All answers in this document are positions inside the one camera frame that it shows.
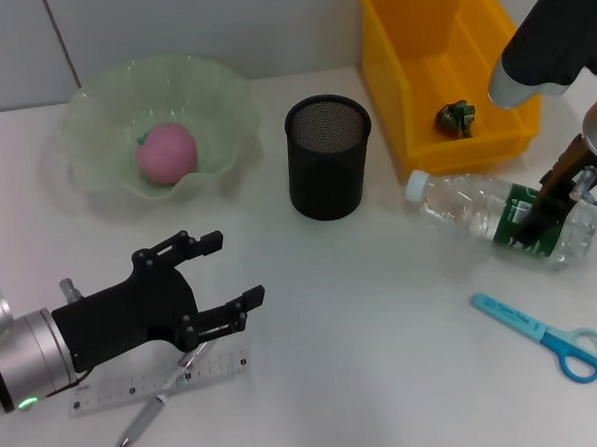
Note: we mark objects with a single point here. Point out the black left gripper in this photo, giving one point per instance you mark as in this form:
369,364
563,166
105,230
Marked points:
123,318

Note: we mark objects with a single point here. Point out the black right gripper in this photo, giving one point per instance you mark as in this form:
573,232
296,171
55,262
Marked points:
566,169

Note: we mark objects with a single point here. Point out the clear green-label water bottle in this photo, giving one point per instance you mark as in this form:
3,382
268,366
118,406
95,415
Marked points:
463,205

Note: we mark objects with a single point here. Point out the green plastic wrapper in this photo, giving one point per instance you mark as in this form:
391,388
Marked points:
456,120

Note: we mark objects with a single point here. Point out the pink toy peach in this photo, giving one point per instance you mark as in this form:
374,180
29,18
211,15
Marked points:
167,152

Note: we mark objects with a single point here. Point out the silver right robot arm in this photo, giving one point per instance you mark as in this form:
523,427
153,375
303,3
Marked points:
544,35

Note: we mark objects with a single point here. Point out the blue safety scissors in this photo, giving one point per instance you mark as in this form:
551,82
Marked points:
514,317

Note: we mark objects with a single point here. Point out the clear plastic ruler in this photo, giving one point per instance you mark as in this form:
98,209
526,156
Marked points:
117,390

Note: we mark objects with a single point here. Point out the silver ballpoint pen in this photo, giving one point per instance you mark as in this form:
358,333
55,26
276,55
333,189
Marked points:
143,417

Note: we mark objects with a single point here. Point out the black mesh pen cup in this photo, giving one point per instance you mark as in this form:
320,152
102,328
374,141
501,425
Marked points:
326,182

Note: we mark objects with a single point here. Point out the translucent green fruit bowl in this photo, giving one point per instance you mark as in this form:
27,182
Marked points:
107,108

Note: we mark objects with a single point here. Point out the yellow plastic storage bin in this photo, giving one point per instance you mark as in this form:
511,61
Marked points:
391,78

